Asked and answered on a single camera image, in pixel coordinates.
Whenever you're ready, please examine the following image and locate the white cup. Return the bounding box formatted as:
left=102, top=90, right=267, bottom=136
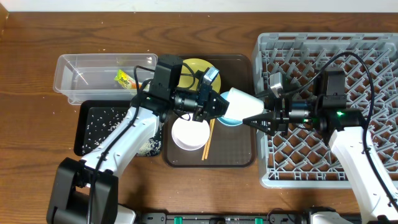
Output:
left=223, top=88, right=264, bottom=121

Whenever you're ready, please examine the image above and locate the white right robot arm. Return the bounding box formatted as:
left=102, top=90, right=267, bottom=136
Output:
left=243, top=93, right=397, bottom=223

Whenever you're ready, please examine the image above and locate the black waste tray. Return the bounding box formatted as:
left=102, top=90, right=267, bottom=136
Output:
left=73, top=100, right=163, bottom=157

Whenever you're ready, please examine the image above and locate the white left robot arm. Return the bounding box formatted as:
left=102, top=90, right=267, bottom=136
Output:
left=46, top=85, right=229, bottom=223

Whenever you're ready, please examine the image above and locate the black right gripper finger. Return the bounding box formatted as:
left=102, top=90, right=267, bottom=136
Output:
left=243, top=112, right=277, bottom=136
left=254, top=90, right=274, bottom=98

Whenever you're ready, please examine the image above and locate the green snack wrapper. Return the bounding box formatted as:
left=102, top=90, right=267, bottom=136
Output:
left=114, top=70, right=142, bottom=90

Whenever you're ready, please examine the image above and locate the spilled rice pile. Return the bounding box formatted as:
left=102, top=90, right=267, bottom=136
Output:
left=137, top=138, right=162, bottom=157

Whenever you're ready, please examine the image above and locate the wooden chopstick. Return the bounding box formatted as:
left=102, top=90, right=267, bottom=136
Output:
left=201, top=118, right=215, bottom=161
left=203, top=118, right=216, bottom=160

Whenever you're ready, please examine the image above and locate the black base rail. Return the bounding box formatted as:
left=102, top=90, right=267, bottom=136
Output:
left=134, top=210, right=310, bottom=224

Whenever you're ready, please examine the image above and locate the yellow plate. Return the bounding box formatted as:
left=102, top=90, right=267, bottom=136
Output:
left=178, top=58, right=221, bottom=93

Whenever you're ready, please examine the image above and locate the clear plastic waste bin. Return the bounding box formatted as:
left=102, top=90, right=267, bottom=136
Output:
left=53, top=54, right=158, bottom=105

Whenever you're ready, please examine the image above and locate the brown serving tray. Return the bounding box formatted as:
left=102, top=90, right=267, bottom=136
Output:
left=162, top=54, right=256, bottom=168

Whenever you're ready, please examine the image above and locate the light blue bowl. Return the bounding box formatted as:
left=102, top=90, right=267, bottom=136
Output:
left=217, top=91, right=243, bottom=127

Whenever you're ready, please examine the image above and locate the grey dishwasher rack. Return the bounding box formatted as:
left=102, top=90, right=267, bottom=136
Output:
left=252, top=33, right=397, bottom=189

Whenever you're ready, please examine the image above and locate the white rice bowl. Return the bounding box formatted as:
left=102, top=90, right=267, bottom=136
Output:
left=172, top=113, right=210, bottom=151

